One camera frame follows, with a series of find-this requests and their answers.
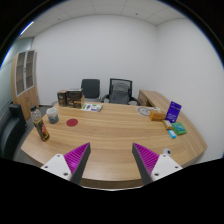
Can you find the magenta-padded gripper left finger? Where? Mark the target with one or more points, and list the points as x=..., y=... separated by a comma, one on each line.
x=58, y=165

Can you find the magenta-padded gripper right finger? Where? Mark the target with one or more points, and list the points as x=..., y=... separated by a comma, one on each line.
x=165, y=165

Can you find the clear black-capped drink bottle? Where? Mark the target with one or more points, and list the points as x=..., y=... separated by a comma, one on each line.
x=41, y=128

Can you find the small white round gadget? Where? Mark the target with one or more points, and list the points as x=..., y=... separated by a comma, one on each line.
x=167, y=152

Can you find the small blue box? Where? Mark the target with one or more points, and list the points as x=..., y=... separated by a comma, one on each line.
x=172, y=134

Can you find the green flat box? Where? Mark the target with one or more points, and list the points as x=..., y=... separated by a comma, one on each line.
x=179, y=128

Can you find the small yellow box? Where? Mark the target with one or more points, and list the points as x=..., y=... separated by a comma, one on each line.
x=167, y=124

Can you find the flat round red coaster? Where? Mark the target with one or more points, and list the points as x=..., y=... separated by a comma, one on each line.
x=72, y=122

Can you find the white mug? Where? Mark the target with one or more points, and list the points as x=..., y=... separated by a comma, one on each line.
x=52, y=115

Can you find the orange box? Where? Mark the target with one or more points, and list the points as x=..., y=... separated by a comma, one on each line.
x=156, y=115

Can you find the purple standing card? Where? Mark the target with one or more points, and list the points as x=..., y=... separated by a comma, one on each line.
x=173, y=111

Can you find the black leather sofa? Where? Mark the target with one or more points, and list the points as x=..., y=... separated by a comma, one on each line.
x=10, y=133

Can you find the round grey disc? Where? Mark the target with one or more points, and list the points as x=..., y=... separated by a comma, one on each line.
x=144, y=111

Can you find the small brown carton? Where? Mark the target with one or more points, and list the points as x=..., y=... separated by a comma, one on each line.
x=76, y=102

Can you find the white green printed leaflet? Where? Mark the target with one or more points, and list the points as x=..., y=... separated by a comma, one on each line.
x=91, y=107

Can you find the tall brown carton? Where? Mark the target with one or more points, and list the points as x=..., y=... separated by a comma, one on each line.
x=62, y=98

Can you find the wooden side desk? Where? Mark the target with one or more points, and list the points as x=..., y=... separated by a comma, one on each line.
x=151, y=97

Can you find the black padded office chair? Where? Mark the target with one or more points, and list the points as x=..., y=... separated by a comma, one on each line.
x=90, y=87

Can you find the grey mesh office chair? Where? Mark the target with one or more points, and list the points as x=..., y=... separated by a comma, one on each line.
x=120, y=91

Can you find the wooden shelf cabinet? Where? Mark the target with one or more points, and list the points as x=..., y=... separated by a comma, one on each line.
x=25, y=83

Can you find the long ceiling light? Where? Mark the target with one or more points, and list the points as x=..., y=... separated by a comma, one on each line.
x=26, y=28

